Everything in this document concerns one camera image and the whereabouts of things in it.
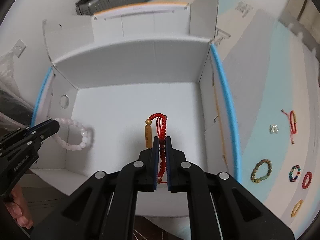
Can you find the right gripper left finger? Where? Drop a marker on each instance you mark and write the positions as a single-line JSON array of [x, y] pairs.
[[118, 194]]

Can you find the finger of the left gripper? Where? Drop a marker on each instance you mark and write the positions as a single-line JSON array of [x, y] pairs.
[[47, 127]]

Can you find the clear plastic bag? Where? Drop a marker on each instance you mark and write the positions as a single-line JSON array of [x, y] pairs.
[[15, 112]]

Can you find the left hand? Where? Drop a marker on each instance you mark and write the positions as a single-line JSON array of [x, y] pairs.
[[18, 208]]

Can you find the white wall socket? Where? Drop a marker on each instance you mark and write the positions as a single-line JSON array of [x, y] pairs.
[[18, 48]]

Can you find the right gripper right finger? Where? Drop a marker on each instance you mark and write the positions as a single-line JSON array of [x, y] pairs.
[[200, 187]]

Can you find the white cardboard box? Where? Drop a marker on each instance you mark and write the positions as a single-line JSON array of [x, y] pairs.
[[112, 70]]

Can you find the striped bed sheet mattress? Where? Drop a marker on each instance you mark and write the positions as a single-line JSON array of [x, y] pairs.
[[273, 80]]

